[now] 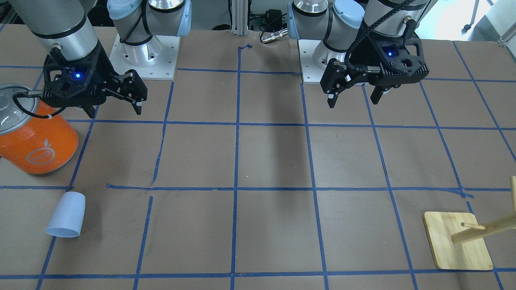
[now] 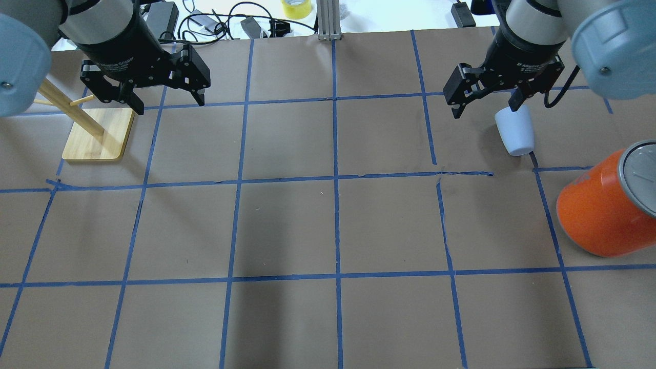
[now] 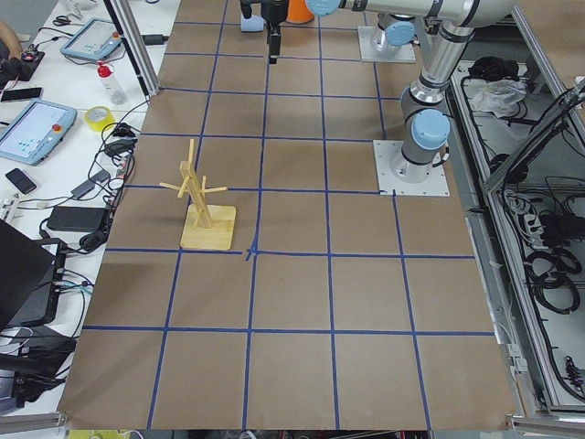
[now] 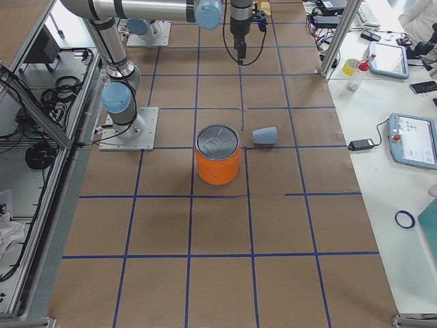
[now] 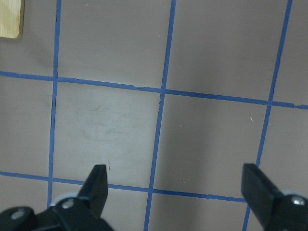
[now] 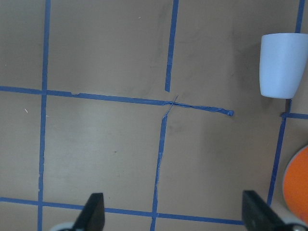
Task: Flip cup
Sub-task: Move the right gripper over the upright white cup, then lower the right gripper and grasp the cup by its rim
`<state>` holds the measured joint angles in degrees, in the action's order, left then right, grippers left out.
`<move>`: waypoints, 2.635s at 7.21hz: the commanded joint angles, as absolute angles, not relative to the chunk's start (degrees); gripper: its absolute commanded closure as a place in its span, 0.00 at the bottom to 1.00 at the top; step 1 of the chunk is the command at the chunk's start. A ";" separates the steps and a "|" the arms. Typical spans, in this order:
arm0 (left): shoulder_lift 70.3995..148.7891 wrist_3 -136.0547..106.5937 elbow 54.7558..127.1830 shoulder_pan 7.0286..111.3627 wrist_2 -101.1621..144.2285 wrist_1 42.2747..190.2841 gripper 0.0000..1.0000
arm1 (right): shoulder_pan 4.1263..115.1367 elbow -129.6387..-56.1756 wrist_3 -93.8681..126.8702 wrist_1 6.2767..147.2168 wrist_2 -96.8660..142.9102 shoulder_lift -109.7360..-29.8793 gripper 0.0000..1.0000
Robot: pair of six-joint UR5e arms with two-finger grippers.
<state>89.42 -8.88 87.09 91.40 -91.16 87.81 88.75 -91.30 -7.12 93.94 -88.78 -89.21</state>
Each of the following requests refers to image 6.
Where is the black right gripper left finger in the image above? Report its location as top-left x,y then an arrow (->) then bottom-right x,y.
71,193 -> 105,231

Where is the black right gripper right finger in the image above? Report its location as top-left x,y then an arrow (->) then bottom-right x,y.
242,191 -> 293,231

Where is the light blue plastic cup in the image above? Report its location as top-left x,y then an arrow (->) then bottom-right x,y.
259,33 -> 308,99

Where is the orange tin can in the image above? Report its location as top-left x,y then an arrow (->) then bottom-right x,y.
282,146 -> 308,223

